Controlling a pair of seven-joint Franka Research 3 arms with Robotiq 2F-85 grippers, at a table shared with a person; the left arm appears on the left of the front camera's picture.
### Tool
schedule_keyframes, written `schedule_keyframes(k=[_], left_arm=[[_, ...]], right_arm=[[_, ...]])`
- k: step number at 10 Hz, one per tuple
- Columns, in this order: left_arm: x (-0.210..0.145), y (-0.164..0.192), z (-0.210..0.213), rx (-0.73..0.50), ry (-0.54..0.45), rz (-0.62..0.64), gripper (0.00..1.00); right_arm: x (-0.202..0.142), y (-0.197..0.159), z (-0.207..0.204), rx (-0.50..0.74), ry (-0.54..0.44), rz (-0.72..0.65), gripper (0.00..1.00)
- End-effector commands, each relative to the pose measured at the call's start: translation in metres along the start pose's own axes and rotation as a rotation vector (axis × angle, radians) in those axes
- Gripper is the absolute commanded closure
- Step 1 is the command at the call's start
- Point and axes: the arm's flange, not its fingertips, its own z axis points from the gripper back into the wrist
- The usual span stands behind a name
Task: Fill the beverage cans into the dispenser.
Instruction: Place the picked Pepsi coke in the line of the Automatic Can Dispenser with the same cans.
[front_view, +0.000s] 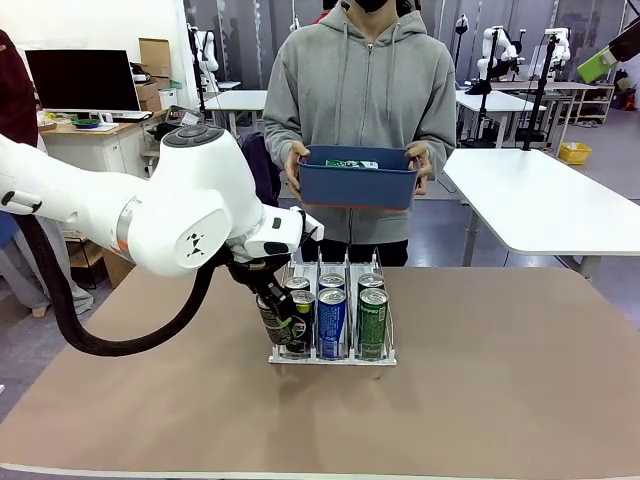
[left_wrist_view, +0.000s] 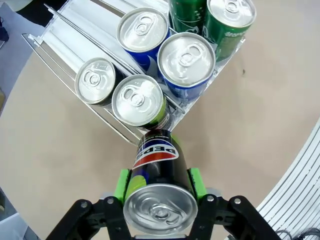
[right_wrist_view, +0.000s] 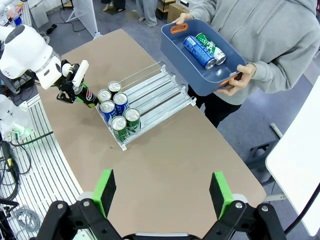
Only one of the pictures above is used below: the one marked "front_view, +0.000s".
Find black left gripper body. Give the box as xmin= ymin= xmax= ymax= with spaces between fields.
xmin=226 ymin=253 xmax=292 ymax=297

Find blue plastic basket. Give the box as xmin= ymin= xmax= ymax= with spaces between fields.
xmin=296 ymin=144 xmax=421 ymax=211

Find green beverage can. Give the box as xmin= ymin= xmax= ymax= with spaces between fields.
xmin=356 ymin=272 xmax=386 ymax=294
xmin=357 ymin=287 xmax=391 ymax=362
xmin=325 ymin=158 xmax=380 ymax=171

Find person's right forearm grey sleeve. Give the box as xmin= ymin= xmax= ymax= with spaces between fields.
xmin=262 ymin=110 xmax=302 ymax=162

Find person's left forearm grey sleeve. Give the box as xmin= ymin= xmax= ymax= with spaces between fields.
xmin=421 ymin=110 xmax=458 ymax=182

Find blue beverage can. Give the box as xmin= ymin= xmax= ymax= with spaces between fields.
xmin=317 ymin=272 xmax=347 ymax=293
xmin=317 ymin=287 xmax=349 ymax=361

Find white clear can dispenser rack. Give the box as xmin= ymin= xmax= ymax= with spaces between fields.
xmin=268 ymin=244 xmax=400 ymax=368

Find person's right hand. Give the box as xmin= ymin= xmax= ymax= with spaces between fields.
xmin=284 ymin=140 xmax=313 ymax=196

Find person's left hand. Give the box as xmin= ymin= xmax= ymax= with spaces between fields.
xmin=405 ymin=140 xmax=435 ymax=196

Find wooden shelf unit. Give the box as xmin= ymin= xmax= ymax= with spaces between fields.
xmin=568 ymin=81 xmax=617 ymax=126

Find black tripod stand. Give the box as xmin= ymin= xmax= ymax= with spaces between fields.
xmin=521 ymin=28 xmax=560 ymax=152
xmin=462 ymin=25 xmax=503 ymax=149

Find yellow plastic basket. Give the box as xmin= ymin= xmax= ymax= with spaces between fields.
xmin=557 ymin=141 xmax=593 ymax=167

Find dark jacket on chair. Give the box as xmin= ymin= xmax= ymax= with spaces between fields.
xmin=241 ymin=131 xmax=282 ymax=207

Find large cardboard box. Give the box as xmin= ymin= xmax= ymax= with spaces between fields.
xmin=101 ymin=243 xmax=137 ymax=289

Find large white table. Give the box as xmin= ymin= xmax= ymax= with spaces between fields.
xmin=441 ymin=147 xmax=640 ymax=279

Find small grey crate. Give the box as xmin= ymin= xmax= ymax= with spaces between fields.
xmin=164 ymin=104 xmax=206 ymax=128

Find small white background table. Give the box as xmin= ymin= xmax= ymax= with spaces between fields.
xmin=203 ymin=88 xmax=269 ymax=132

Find white desk with wooden top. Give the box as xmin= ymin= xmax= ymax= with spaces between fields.
xmin=37 ymin=109 xmax=167 ymax=177

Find person in grey hoodie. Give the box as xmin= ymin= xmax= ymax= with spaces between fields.
xmin=261 ymin=0 xmax=459 ymax=269

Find stacked cardboard boxes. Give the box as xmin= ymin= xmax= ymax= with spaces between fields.
xmin=129 ymin=36 xmax=174 ymax=112

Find black computer monitor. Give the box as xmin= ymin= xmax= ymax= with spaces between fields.
xmin=24 ymin=47 xmax=143 ymax=113

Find person in maroon jacket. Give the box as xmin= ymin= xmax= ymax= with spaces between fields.
xmin=0 ymin=28 xmax=95 ymax=318

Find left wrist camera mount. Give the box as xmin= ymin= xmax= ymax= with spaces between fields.
xmin=290 ymin=206 xmax=326 ymax=246

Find black braided cable hose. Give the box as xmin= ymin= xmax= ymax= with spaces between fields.
xmin=13 ymin=211 xmax=237 ymax=358

